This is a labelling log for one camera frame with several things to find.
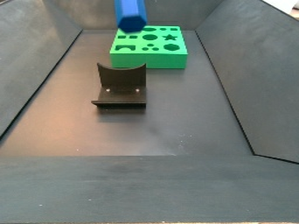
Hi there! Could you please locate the blue hexagonal prism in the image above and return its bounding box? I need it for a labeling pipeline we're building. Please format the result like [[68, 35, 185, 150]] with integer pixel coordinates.
[[115, 0, 147, 33]]

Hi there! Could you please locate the black curved cradle stand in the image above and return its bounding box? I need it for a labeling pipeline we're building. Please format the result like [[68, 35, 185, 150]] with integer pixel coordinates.
[[91, 63, 147, 107]]

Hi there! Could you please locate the green shape-sorter foam block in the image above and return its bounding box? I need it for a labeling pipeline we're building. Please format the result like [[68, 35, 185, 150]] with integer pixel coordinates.
[[110, 25, 189, 69]]

